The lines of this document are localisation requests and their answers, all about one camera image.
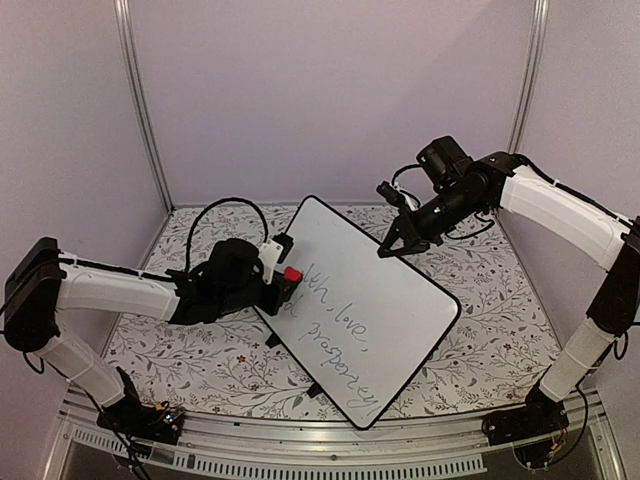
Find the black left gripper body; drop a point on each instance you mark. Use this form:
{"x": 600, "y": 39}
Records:
{"x": 269, "y": 306}

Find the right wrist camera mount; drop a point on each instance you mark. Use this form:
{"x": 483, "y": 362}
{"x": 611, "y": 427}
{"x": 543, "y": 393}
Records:
{"x": 396, "y": 196}

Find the white whiteboard black frame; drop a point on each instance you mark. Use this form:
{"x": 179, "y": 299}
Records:
{"x": 360, "y": 326}

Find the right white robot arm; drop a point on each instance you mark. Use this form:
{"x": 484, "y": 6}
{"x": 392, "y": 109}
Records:
{"x": 511, "y": 182}

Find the black whiteboard stand foot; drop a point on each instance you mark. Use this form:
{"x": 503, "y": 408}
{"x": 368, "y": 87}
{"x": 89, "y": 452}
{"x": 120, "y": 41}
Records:
{"x": 272, "y": 341}

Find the right aluminium frame post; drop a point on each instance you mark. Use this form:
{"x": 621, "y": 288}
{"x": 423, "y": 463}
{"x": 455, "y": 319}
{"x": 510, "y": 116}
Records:
{"x": 531, "y": 69}

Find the aluminium front rail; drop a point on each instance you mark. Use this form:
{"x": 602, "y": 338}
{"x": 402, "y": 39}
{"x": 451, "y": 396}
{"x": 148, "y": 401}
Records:
{"x": 439, "y": 447}

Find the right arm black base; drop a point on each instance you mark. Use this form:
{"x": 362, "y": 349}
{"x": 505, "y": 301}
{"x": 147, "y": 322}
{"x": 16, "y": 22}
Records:
{"x": 540, "y": 421}

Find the red whiteboard eraser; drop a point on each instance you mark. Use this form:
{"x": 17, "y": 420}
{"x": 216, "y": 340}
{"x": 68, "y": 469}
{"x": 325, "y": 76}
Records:
{"x": 292, "y": 277}

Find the aluminium frame post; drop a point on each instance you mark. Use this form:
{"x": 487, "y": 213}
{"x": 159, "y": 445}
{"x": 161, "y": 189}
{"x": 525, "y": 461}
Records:
{"x": 125, "y": 27}
{"x": 531, "y": 69}

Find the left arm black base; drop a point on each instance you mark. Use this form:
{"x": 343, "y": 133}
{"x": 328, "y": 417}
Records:
{"x": 161, "y": 423}

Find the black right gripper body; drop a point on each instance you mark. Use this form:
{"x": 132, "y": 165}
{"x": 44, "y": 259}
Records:
{"x": 442, "y": 219}

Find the left aluminium frame post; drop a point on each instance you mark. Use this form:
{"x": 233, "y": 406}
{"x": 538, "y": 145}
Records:
{"x": 125, "y": 27}

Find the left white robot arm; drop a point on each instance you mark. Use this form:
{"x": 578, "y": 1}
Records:
{"x": 237, "y": 275}

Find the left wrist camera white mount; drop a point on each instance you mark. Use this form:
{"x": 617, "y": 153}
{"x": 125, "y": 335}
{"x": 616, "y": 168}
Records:
{"x": 273, "y": 252}

